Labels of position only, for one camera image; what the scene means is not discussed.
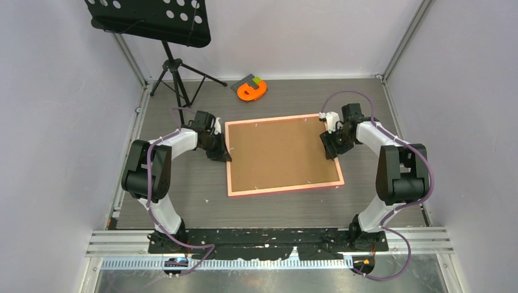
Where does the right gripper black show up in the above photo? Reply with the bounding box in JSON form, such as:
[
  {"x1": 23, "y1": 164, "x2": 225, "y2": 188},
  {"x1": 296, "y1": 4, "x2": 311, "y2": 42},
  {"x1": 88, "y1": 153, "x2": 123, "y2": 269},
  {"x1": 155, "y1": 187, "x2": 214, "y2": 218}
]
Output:
[{"x1": 319, "y1": 125, "x2": 356, "y2": 160}]

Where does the brown cardboard backing board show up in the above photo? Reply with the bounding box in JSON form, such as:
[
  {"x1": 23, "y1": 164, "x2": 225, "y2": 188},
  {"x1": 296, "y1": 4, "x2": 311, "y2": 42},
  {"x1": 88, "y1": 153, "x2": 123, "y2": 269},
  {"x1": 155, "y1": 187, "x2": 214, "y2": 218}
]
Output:
[{"x1": 228, "y1": 118, "x2": 341, "y2": 193}]

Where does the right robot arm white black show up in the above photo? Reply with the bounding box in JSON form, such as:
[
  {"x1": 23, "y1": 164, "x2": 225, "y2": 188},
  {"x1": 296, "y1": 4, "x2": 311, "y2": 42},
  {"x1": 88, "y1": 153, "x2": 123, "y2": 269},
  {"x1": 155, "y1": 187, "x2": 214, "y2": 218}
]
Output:
[{"x1": 318, "y1": 103, "x2": 431, "y2": 251}]

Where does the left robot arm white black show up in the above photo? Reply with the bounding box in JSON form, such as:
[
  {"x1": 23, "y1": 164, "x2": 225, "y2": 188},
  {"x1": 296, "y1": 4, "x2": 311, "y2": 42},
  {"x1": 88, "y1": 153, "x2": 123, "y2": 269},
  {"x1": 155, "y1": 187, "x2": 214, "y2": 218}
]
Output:
[{"x1": 121, "y1": 110, "x2": 232, "y2": 253}]

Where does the orange tape dispenser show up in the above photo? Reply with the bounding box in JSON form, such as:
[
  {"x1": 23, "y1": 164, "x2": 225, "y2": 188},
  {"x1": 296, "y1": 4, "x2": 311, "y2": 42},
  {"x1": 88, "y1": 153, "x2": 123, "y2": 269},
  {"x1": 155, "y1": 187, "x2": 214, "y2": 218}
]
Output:
[{"x1": 236, "y1": 77, "x2": 268, "y2": 102}]

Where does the grey lego plate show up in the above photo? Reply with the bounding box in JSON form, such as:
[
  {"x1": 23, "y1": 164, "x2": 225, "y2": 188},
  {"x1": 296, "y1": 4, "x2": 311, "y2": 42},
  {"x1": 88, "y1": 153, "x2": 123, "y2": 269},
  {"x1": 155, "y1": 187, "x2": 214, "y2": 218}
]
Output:
[{"x1": 230, "y1": 74, "x2": 259, "y2": 93}]

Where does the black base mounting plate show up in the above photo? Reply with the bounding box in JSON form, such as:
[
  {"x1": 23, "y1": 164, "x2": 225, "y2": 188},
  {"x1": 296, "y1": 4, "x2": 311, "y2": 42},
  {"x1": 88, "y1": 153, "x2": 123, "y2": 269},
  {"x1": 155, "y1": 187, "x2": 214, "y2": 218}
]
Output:
[{"x1": 147, "y1": 228, "x2": 389, "y2": 261}]

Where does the black music stand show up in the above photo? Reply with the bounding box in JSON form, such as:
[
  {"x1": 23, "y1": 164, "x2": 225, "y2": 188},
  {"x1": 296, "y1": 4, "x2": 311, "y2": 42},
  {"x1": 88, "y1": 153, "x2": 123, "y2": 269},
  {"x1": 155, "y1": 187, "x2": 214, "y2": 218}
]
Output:
[{"x1": 86, "y1": 0, "x2": 228, "y2": 108}]

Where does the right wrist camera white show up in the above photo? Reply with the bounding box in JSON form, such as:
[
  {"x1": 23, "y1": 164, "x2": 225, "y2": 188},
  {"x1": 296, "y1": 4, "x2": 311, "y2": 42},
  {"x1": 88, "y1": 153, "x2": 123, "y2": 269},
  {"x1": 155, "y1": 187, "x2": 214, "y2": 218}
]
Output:
[{"x1": 318, "y1": 112, "x2": 340, "y2": 134}]

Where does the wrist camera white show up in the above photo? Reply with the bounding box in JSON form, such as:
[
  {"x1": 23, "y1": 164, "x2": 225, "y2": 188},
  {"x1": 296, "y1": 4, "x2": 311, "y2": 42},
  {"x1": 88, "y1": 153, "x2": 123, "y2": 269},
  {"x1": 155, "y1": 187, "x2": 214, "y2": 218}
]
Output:
[
  {"x1": 318, "y1": 112, "x2": 340, "y2": 134},
  {"x1": 213, "y1": 117, "x2": 222, "y2": 135}
]

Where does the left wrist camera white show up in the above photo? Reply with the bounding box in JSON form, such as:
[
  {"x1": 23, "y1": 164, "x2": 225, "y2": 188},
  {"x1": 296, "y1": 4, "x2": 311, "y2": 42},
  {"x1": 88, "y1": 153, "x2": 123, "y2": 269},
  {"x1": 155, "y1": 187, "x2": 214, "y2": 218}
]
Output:
[{"x1": 213, "y1": 117, "x2": 222, "y2": 135}]

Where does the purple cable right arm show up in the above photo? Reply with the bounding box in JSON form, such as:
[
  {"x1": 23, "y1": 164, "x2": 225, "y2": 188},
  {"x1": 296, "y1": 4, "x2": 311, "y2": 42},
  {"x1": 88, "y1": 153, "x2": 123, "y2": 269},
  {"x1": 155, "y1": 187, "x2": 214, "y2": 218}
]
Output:
[{"x1": 321, "y1": 89, "x2": 436, "y2": 282}]

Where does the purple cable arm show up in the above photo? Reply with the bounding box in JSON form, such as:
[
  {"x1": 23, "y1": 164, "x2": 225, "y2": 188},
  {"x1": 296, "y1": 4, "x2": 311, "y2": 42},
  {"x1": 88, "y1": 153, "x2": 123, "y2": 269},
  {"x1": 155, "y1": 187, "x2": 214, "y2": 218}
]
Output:
[
  {"x1": 145, "y1": 106, "x2": 217, "y2": 278},
  {"x1": 321, "y1": 89, "x2": 436, "y2": 282}
]

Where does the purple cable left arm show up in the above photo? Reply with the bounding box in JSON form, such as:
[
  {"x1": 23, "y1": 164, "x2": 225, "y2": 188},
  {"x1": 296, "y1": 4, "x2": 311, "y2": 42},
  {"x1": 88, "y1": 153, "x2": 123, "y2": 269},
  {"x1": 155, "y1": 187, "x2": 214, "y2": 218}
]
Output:
[{"x1": 145, "y1": 106, "x2": 217, "y2": 278}]

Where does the aluminium rail front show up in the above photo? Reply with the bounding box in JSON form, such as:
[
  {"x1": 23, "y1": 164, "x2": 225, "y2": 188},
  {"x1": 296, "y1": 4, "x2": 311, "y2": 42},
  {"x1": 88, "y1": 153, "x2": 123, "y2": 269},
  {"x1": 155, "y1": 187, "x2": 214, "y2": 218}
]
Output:
[{"x1": 86, "y1": 227, "x2": 454, "y2": 270}]

